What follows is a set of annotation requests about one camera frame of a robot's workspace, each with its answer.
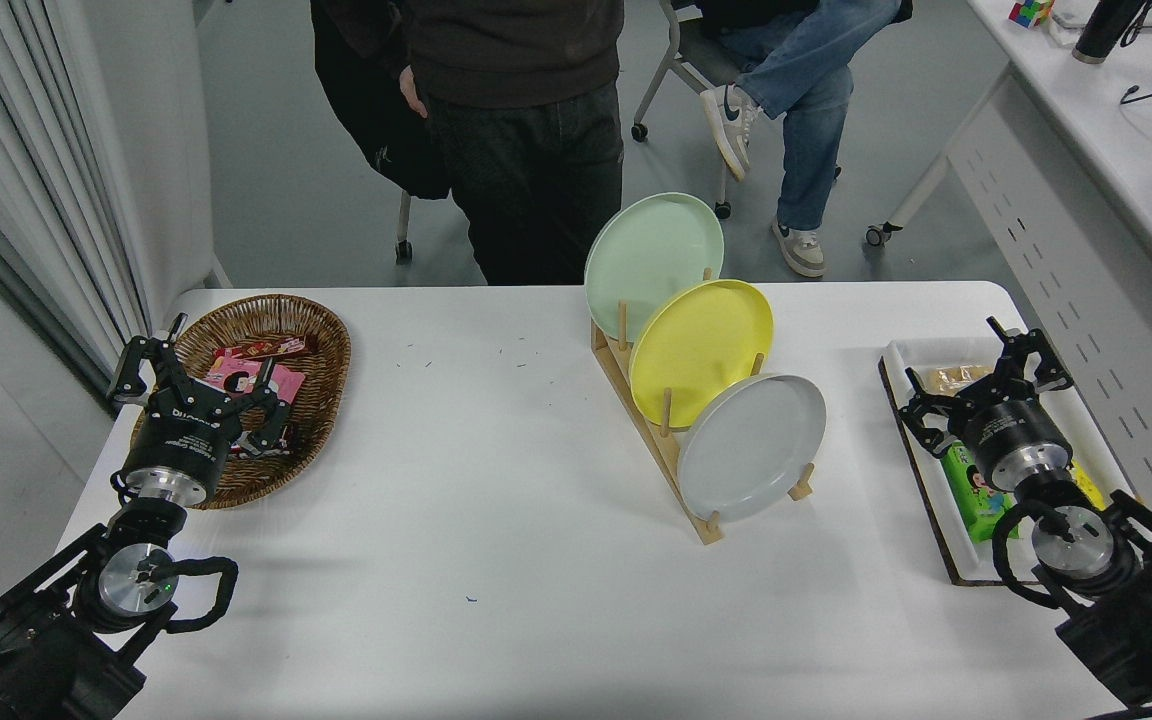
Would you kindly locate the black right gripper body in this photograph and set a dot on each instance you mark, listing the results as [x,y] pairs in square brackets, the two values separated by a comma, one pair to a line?
[1014,432]

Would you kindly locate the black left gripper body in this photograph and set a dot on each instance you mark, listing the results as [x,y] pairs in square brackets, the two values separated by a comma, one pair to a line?
[181,445]

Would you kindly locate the grey plate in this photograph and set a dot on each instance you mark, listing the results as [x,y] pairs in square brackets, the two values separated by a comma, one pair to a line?
[751,445]

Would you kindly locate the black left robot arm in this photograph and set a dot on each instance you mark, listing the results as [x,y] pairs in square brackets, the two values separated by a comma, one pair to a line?
[26,650]

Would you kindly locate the yellow plate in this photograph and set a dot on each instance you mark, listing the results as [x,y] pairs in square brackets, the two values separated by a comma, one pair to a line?
[701,345]

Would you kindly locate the wooden plate rack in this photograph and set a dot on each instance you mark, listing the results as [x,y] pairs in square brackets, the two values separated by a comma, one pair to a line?
[658,445]

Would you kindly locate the pale green plate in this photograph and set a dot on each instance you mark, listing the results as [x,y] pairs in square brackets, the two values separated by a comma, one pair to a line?
[651,250]

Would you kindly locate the standing person's hand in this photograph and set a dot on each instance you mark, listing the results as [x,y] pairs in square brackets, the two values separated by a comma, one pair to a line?
[414,92]

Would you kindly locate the clear packet of tan snacks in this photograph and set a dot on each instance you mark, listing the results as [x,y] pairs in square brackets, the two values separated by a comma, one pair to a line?
[941,380]

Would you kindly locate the pink snack packet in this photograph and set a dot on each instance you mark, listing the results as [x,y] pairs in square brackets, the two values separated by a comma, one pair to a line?
[236,378]

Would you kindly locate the white rectangular tray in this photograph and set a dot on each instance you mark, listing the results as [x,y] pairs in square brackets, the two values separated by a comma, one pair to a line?
[901,355]

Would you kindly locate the dark red snack bar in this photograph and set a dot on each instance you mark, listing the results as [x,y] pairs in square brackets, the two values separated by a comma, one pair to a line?
[266,348]

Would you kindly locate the brown wicker basket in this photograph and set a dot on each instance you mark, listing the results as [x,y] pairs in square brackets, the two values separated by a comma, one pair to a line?
[316,340]

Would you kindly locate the green snack packet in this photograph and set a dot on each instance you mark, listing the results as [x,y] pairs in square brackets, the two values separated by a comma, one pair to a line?
[976,510]

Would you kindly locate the yellow snack packet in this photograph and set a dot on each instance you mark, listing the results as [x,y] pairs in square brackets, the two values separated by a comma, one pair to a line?
[1088,488]

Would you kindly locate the white desk with perforated panel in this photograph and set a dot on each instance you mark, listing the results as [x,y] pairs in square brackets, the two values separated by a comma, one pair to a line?
[1086,200]

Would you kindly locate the chair leg with caster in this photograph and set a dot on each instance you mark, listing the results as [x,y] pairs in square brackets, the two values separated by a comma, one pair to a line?
[403,225]

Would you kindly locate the pale pleated curtain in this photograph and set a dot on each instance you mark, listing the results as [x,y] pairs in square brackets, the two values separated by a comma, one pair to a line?
[16,150]

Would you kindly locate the seated person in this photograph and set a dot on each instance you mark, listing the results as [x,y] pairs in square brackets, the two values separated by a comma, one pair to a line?
[816,100]

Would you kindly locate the black flask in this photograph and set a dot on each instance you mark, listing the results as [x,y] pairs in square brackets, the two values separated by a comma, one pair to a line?
[1101,30]

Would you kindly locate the colourful puzzle cube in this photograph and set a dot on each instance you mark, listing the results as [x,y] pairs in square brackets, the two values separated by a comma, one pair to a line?
[1028,12]

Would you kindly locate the standing person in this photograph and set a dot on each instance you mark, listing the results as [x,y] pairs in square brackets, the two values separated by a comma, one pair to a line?
[526,150]

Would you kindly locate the grey wheeled office chair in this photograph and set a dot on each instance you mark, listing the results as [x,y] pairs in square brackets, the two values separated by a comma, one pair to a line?
[711,60]

